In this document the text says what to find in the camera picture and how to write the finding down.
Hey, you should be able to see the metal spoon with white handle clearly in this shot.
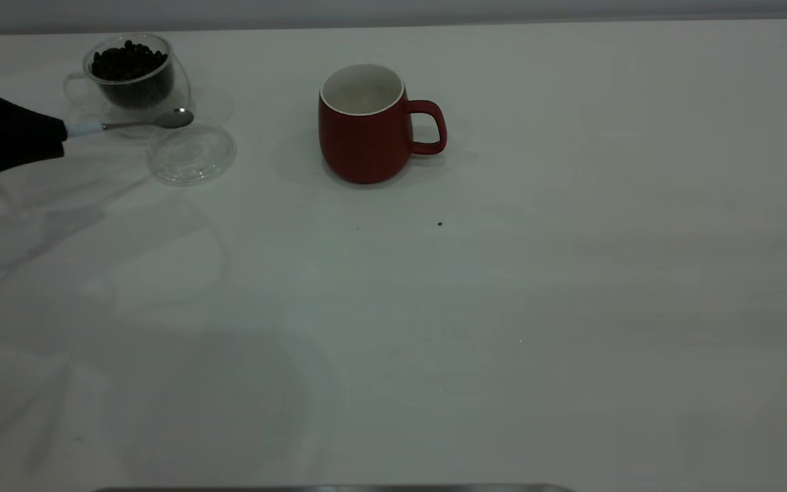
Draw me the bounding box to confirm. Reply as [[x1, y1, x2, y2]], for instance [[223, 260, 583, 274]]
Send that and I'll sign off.
[[65, 108, 195, 139]]

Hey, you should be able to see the dark coffee beans pile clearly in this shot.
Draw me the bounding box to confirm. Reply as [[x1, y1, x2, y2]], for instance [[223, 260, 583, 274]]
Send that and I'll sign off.
[[91, 41, 176, 110]]

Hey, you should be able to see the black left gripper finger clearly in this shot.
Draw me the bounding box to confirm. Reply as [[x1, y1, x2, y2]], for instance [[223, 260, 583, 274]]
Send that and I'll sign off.
[[0, 81, 68, 183]]

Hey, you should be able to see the red ceramic mug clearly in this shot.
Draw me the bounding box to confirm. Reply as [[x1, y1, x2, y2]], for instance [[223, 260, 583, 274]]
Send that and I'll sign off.
[[318, 64, 447, 185]]

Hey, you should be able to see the clear glass cup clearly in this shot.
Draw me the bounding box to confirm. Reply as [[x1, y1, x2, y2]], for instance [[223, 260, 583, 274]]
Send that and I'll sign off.
[[64, 33, 191, 139]]

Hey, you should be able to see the round clear glass lid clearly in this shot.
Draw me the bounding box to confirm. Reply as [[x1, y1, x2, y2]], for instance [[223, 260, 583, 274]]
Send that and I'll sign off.
[[146, 120, 237, 187]]

